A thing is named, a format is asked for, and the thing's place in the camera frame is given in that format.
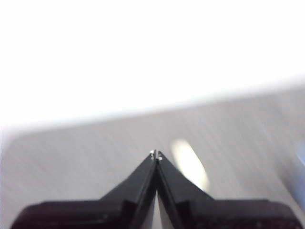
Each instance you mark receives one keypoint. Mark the blue ribbed plastic cup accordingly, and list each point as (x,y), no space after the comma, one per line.
(300,174)

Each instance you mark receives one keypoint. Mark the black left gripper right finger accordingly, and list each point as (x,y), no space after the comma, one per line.
(214,214)

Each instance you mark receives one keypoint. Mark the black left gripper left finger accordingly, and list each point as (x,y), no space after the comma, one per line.
(95,214)

